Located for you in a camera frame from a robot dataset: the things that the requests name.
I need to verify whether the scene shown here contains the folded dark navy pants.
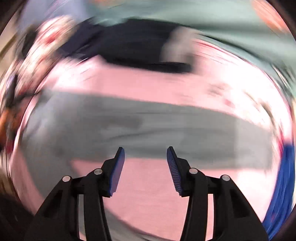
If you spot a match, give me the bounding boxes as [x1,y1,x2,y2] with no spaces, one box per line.
[57,20,104,61]

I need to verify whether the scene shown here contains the blue plaid pillow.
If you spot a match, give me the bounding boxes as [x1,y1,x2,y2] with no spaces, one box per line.
[16,0,97,33]

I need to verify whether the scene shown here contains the grey fleece pants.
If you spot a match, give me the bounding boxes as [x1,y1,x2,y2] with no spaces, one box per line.
[21,89,278,241]

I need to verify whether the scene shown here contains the teal heart print quilt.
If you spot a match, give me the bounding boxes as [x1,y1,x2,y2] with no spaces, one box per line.
[90,1,295,74]

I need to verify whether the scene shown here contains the folded navy pants grey cuff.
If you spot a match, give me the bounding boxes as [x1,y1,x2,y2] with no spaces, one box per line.
[97,19,197,73]

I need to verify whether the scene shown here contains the blue garment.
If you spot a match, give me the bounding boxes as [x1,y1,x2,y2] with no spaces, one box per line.
[262,144,295,240]

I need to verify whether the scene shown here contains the red rose floral bolster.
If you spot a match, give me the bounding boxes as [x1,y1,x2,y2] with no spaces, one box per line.
[1,16,76,156]

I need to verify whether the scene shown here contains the pink floral bed sheet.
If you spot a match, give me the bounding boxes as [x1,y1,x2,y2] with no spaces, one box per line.
[11,41,292,240]

